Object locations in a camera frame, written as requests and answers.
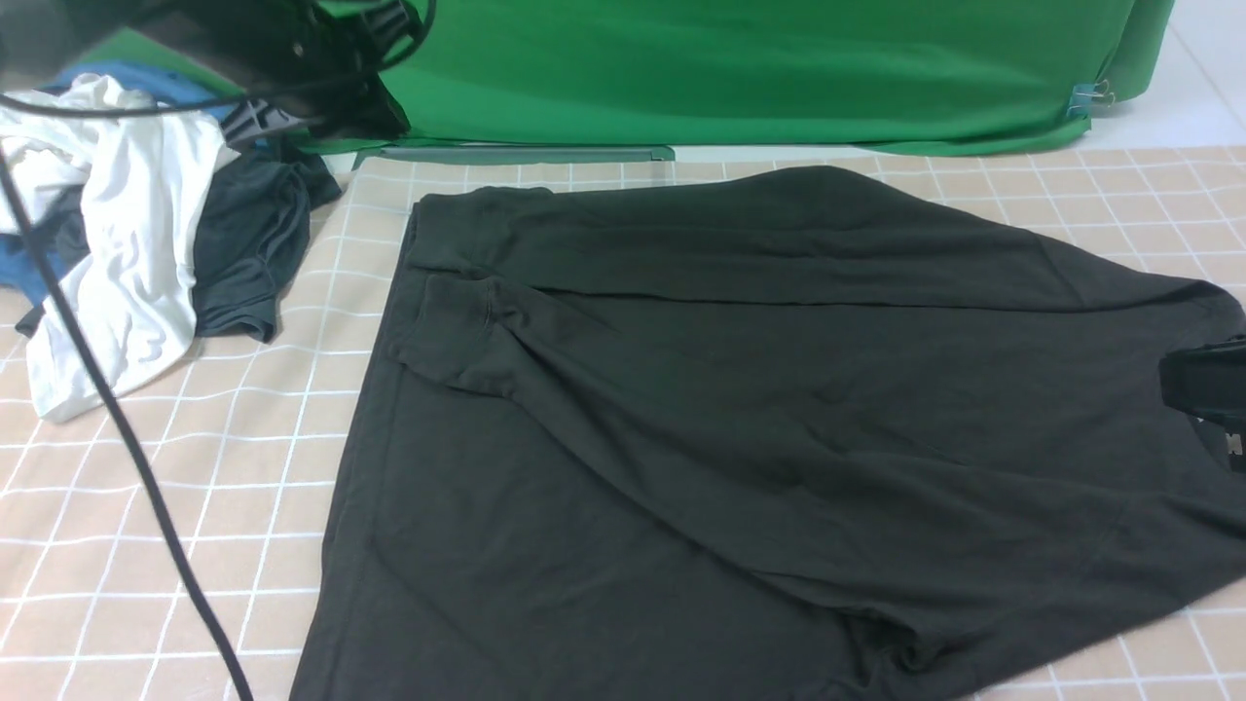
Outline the beige grid-pattern tablecloth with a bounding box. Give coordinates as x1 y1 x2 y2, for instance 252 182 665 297
1 144 1245 700

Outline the dark gray long-sleeve top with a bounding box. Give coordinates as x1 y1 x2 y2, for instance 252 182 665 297
292 166 1244 700

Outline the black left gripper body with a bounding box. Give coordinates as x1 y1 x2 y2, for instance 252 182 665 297
222 1 434 146

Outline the black camera cable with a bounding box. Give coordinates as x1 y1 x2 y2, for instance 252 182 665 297
0 0 436 701

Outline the blue binder clip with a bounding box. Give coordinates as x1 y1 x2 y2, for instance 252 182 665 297
1065 78 1116 120

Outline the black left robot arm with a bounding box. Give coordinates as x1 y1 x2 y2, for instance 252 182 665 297
2 1 439 144

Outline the green metal bar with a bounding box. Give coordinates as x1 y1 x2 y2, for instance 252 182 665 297
351 144 677 171

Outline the white crumpled shirt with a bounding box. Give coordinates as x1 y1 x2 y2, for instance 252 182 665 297
1 107 237 395

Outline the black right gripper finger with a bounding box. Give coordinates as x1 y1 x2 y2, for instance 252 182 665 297
1158 337 1245 430

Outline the blue crumpled garment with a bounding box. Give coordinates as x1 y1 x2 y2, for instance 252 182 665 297
1 59 235 308

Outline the green backdrop cloth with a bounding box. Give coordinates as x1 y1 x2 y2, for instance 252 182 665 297
88 0 1177 159

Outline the dark teal crumpled shirt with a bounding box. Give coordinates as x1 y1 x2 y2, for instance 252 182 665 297
1 146 343 342

